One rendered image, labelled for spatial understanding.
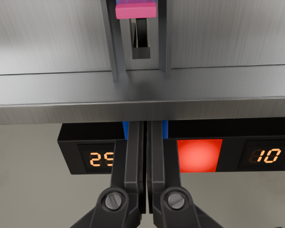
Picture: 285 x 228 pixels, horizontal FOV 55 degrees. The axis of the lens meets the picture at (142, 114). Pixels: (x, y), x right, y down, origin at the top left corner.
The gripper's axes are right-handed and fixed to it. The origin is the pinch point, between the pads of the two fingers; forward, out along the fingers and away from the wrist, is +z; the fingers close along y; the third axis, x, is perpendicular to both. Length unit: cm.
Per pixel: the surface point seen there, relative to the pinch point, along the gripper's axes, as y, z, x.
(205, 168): 3.9, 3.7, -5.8
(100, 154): -3.4, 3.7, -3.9
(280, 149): 8.6, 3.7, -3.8
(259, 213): 31, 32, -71
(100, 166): -3.6, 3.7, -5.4
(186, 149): 2.5, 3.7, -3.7
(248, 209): 28, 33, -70
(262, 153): 7.5, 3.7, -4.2
